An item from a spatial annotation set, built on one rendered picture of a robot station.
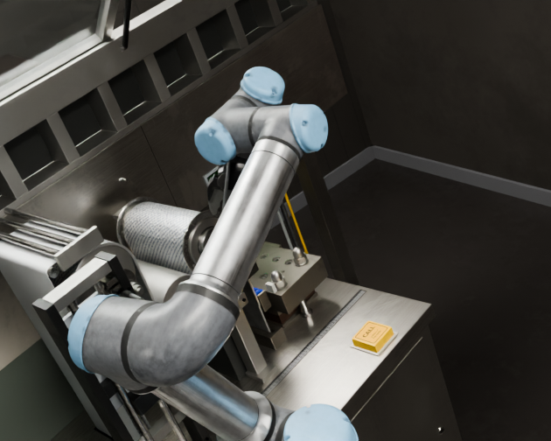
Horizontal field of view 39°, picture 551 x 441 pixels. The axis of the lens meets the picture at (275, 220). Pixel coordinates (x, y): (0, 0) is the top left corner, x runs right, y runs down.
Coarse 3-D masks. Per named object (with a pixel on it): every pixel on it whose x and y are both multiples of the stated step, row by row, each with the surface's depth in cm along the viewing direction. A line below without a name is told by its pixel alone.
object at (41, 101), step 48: (192, 0) 201; (240, 0) 222; (288, 0) 235; (96, 48) 184; (144, 48) 193; (192, 48) 203; (240, 48) 215; (48, 96) 176; (96, 96) 187; (144, 96) 203; (0, 144) 170; (48, 144) 184; (96, 144) 188; (0, 192) 179
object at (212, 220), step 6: (126, 216) 186; (204, 222) 169; (210, 222) 171; (216, 222) 172; (198, 228) 168; (204, 228) 170; (192, 234) 168; (198, 234) 169; (192, 240) 168; (198, 240) 169; (192, 246) 168; (192, 252) 168; (198, 252) 169; (192, 258) 169; (198, 258) 170
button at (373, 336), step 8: (368, 320) 184; (368, 328) 182; (376, 328) 181; (384, 328) 180; (360, 336) 180; (368, 336) 179; (376, 336) 178; (384, 336) 178; (360, 344) 179; (368, 344) 177; (376, 344) 176; (384, 344) 178; (376, 352) 177
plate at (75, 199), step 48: (288, 48) 227; (192, 96) 205; (288, 96) 230; (336, 96) 244; (144, 144) 196; (192, 144) 207; (48, 192) 179; (96, 192) 188; (144, 192) 198; (192, 192) 209; (0, 240) 172; (0, 288) 174; (0, 336) 176
